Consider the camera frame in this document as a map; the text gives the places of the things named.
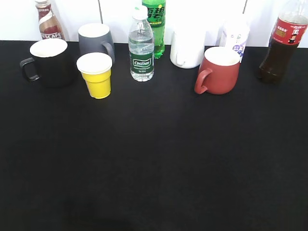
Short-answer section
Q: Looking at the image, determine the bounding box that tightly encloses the cola bottle red label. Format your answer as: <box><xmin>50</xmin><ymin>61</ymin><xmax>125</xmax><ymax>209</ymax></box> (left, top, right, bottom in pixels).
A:
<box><xmin>259</xmin><ymin>0</ymin><xmax>308</xmax><ymax>84</ymax></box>

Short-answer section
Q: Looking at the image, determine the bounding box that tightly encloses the yellow paper cup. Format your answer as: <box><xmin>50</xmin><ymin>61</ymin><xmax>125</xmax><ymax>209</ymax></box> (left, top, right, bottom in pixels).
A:
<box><xmin>77</xmin><ymin>52</ymin><xmax>113</xmax><ymax>99</ymax></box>

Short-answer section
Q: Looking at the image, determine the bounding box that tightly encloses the green sprite bottle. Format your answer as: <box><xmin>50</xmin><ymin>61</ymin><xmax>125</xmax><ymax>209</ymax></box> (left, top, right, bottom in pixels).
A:
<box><xmin>142</xmin><ymin>0</ymin><xmax>166</xmax><ymax>59</ymax></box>

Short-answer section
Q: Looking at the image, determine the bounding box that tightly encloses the white mug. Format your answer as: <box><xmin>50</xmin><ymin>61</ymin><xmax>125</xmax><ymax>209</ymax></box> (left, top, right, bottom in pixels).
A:
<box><xmin>170</xmin><ymin>23</ymin><xmax>205</xmax><ymax>69</ymax></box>

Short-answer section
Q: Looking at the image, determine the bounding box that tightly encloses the red mug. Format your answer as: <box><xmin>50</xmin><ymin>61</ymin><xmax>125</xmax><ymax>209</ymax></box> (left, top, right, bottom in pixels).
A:
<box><xmin>194</xmin><ymin>47</ymin><xmax>241</xmax><ymax>95</ymax></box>

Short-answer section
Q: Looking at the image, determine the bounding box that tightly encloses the clear water bottle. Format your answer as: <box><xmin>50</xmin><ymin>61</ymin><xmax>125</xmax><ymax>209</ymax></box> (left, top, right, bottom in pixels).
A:
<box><xmin>128</xmin><ymin>5</ymin><xmax>154</xmax><ymax>82</ymax></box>

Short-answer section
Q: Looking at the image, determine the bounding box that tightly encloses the grey mug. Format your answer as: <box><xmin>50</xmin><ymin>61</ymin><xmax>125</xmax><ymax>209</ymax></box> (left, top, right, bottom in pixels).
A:
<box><xmin>78</xmin><ymin>23</ymin><xmax>115</xmax><ymax>63</ymax></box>

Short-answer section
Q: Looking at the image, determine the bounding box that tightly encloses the black mug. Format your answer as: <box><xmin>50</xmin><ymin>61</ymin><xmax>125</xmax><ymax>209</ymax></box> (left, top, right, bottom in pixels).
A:
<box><xmin>20</xmin><ymin>38</ymin><xmax>76</xmax><ymax>88</ymax></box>

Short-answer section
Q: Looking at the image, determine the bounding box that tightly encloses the white yogurt drink bottle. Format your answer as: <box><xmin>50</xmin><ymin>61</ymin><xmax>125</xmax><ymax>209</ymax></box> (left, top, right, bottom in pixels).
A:
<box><xmin>219</xmin><ymin>13</ymin><xmax>250</xmax><ymax>62</ymax></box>

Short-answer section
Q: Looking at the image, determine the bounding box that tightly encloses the Nescafe coffee bottle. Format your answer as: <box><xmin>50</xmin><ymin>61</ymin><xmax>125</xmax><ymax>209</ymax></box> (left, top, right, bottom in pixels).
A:
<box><xmin>35</xmin><ymin>0</ymin><xmax>65</xmax><ymax>40</ymax></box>

